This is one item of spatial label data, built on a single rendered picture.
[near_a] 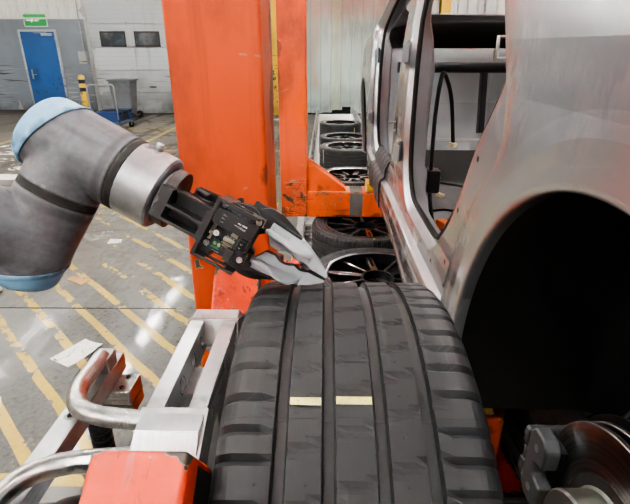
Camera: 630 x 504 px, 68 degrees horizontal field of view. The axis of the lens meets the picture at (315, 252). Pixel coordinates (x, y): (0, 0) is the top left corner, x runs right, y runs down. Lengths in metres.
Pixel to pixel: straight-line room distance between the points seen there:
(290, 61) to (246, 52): 1.93
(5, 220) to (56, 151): 0.09
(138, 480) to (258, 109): 0.63
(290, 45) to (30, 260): 2.32
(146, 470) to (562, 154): 0.49
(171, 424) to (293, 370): 0.12
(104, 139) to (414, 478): 0.45
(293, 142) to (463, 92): 1.02
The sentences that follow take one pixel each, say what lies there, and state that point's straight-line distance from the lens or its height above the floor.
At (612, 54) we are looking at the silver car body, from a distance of 0.52.
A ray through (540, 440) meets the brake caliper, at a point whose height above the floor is 0.91.
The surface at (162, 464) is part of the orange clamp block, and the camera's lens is 0.39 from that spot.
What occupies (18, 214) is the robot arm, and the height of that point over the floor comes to 1.28.
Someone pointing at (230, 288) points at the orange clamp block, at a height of 1.10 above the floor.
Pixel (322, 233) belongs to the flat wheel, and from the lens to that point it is 2.70.
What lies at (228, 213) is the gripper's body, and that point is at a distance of 0.52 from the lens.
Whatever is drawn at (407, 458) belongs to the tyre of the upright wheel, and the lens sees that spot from 0.41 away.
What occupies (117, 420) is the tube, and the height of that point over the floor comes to 1.01.
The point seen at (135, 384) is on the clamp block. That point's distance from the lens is 0.84.
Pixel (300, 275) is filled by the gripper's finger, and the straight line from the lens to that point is 0.57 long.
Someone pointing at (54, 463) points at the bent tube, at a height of 1.01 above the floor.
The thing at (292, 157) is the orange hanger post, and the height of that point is 0.89.
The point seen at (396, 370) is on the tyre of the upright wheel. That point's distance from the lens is 0.45.
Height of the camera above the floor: 1.43
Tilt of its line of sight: 23 degrees down
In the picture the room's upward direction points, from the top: straight up
